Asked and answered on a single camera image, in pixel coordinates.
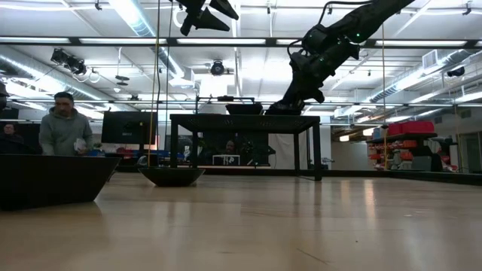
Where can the black round ceiling fixture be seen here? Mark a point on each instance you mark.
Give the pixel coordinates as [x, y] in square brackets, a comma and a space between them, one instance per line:
[217, 68]

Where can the black ceiling device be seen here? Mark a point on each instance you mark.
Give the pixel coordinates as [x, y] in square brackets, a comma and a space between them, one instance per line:
[455, 71]

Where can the black metal table frame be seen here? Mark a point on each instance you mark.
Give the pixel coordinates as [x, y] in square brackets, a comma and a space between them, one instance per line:
[376, 175]

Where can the thin black metal stand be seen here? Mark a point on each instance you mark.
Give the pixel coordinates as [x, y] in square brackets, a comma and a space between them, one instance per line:
[226, 98]

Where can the white sign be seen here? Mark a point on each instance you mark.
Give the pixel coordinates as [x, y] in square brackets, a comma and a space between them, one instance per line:
[226, 160]

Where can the black monitor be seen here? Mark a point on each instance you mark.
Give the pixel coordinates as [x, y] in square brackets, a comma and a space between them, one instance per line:
[29, 133]
[128, 128]

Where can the black ceiling spotlight cluster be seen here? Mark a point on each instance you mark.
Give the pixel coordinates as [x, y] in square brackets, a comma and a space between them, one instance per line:
[69, 62]

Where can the black storage shelf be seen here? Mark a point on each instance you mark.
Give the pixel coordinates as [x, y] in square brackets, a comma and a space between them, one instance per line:
[403, 137]

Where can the silver ceiling duct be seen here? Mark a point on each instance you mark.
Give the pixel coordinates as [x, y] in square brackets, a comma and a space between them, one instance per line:
[37, 75]
[132, 15]
[414, 79]

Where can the black ceiling light rail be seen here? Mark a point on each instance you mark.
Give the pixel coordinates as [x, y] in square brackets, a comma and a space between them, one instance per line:
[113, 41]

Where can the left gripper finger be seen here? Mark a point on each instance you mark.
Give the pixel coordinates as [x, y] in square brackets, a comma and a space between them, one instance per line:
[212, 23]
[226, 9]

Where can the black perforated metal rack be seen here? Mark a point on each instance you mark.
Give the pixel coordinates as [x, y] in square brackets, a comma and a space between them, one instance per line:
[244, 123]

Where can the white paper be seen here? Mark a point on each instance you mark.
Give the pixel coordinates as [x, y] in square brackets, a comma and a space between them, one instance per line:
[80, 145]

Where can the blue bin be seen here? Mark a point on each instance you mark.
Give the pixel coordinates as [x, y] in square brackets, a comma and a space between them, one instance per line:
[96, 153]

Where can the red storage bin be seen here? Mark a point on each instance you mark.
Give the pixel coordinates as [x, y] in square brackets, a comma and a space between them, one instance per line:
[414, 126]

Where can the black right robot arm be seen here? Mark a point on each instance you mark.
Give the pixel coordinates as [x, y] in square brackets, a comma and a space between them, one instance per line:
[339, 41]

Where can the person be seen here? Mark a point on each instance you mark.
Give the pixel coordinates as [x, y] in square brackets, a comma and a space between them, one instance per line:
[9, 131]
[229, 147]
[64, 126]

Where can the white board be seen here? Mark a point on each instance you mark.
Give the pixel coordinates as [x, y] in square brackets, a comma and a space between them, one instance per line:
[282, 150]

